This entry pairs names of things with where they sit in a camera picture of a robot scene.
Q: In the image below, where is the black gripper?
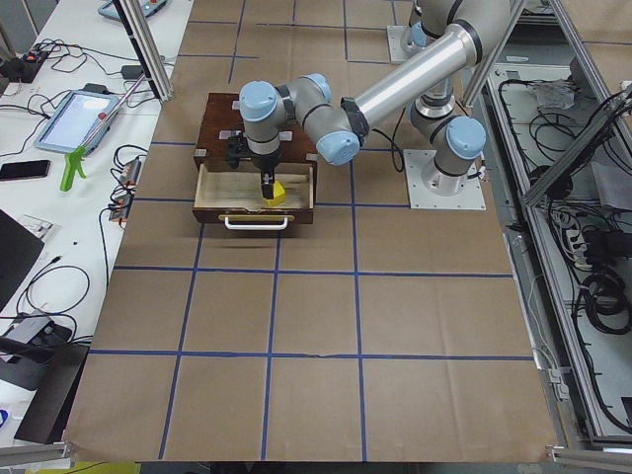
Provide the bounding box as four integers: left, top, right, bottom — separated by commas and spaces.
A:
250, 149, 280, 199

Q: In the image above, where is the yellow block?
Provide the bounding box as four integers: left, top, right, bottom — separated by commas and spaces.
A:
267, 181, 286, 207

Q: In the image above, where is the wooden drawer white handle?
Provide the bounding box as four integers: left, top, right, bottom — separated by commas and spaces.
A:
191, 163, 317, 232

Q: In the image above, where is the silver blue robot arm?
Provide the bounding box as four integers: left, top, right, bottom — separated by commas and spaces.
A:
409, 75, 486, 197
237, 1, 511, 199

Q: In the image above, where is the dark wooden drawer cabinet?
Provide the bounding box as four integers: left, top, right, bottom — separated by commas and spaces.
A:
194, 93, 317, 230

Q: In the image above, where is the black power adapter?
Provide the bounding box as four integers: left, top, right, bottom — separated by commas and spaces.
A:
120, 65, 144, 81

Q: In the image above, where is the blue teach pendant tablet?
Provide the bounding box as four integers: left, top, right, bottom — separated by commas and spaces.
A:
35, 90, 119, 153

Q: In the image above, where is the black smartphone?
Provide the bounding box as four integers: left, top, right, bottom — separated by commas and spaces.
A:
0, 159, 51, 182

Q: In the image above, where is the black laptop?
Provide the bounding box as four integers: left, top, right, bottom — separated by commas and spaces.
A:
0, 210, 44, 309

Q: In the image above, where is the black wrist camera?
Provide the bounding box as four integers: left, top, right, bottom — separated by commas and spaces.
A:
226, 134, 247, 170

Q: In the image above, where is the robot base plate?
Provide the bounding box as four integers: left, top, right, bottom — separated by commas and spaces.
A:
386, 26, 422, 64

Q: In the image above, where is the green handled reacher pole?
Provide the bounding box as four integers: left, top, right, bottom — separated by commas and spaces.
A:
59, 74, 145, 192

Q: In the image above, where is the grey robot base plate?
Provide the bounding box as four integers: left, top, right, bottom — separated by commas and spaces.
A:
404, 149, 486, 211

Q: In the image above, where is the aluminium frame post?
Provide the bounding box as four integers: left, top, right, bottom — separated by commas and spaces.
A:
114, 0, 174, 103

